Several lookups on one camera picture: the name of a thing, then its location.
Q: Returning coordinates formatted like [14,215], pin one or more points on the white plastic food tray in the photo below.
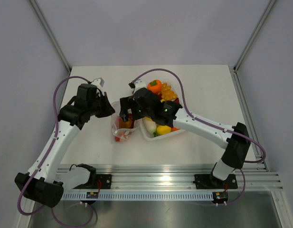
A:
[153,137]

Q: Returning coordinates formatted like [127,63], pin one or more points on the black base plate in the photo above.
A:
[104,181]
[205,181]

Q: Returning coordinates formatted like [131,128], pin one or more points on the white slotted cable duct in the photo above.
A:
[140,196]

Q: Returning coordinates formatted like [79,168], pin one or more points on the right small circuit board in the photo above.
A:
[220,196]

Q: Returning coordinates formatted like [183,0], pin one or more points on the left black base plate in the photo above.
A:
[104,181]

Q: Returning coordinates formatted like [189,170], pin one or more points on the dark red fig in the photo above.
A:
[177,101]

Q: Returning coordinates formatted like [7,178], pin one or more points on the yellow lemon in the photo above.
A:
[162,130]

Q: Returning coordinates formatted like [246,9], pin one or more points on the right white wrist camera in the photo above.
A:
[137,85]

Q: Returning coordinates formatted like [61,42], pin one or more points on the orange persimmon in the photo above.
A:
[155,86]

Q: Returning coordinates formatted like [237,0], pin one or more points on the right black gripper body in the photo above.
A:
[137,112]

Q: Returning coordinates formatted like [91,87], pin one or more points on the aluminium mounting rail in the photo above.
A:
[155,172]

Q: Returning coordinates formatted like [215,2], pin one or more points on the aluminium frame post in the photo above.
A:
[255,33]
[49,33]

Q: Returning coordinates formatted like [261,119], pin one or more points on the clear zip top bag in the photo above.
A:
[122,130]

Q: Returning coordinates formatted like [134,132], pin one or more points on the left aluminium frame post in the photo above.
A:
[49,33]

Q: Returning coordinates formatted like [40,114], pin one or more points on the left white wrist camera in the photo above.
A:
[99,82]

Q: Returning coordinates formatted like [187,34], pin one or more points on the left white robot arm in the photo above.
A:
[40,183]

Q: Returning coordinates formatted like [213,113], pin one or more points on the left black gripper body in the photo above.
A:
[92,107]

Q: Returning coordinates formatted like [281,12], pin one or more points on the left small circuit board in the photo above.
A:
[92,195]

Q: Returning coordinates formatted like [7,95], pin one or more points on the brown kiwi fruit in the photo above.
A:
[126,125]

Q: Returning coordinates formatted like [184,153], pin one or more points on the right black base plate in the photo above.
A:
[205,181]

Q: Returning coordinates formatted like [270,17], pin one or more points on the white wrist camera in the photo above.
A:
[137,85]
[99,82]

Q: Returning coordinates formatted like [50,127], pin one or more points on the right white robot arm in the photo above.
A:
[233,139]

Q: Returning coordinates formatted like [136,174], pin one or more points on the right aluminium frame post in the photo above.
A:
[255,33]

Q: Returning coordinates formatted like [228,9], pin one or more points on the orange tangerine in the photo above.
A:
[174,129]

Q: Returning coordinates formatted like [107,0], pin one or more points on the small circuit board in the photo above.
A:
[92,195]
[220,196]

